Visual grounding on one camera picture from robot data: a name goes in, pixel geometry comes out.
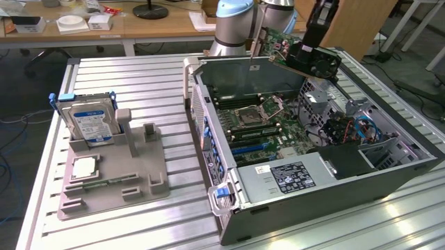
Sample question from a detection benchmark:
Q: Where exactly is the black round lamp base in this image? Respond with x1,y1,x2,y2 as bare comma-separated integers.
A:
132,0,169,20

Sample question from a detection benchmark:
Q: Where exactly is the metal drive cage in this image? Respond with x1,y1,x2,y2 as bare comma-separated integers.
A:
297,75,349,126

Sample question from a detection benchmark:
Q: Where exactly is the red wire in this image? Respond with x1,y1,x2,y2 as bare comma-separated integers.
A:
341,118,352,143

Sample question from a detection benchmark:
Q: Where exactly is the white paper folder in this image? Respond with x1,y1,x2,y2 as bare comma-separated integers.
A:
188,11,217,32

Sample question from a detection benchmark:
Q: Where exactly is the white round part on square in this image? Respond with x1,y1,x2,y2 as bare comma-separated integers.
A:
54,15,90,35

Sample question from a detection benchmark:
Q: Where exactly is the white table frame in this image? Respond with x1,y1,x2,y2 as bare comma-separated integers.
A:
380,0,445,71

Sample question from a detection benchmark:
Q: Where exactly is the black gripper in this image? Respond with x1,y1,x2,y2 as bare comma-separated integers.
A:
300,0,339,50

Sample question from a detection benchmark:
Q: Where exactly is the white box with black top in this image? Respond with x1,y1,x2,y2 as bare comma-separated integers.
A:
9,16,46,34

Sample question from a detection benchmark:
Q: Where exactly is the black power adaptor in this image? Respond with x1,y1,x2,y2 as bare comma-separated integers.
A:
372,51,392,64

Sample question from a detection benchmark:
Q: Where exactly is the black chair base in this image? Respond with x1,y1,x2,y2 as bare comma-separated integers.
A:
22,47,105,77

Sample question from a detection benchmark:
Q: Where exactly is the green motherboard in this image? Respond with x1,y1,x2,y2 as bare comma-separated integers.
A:
212,90,315,167

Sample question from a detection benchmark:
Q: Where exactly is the grey power supply unit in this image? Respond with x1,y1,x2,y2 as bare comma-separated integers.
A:
235,152,339,204

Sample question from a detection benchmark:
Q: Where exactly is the blue wire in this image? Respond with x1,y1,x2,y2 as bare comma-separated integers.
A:
352,116,383,144

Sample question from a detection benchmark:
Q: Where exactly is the green RAM stick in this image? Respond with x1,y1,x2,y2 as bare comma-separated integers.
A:
231,127,280,139
81,177,128,190

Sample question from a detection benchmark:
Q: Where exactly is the black plastic air shroud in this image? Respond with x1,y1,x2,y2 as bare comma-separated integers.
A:
308,144,379,181

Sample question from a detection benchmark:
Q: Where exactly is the silver CPU chip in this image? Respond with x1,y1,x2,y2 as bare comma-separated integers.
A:
72,157,97,179

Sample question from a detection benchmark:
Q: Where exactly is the wooden desk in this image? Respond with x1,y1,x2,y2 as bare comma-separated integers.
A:
0,0,313,57

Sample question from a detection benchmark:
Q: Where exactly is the grey printed parts rack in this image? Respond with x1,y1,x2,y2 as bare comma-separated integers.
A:
54,108,170,222

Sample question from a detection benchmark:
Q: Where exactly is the black floor stand foot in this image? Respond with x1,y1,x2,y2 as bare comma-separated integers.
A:
392,79,445,105

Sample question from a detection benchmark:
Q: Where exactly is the green graphics card with fan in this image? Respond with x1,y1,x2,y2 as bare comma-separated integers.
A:
248,25,344,80

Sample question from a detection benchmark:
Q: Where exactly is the metal socket cover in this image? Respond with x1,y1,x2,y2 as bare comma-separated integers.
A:
259,94,284,121

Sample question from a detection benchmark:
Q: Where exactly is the small white box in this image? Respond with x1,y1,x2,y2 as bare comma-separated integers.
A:
86,14,113,31

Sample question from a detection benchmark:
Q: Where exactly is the brown cardboard box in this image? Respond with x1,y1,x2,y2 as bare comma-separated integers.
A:
200,0,220,18

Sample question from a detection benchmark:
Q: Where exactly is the grey metal disk bay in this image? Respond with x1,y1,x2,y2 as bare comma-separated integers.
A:
356,134,419,171

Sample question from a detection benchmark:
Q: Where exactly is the wooden cabinet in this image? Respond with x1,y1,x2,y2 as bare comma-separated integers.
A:
304,0,399,62

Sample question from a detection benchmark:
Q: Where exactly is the black open PC case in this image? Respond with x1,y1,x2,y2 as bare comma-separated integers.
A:
181,46,438,247

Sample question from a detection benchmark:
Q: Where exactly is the hard disk in blue caddy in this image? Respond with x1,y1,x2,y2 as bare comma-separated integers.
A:
46,90,117,148

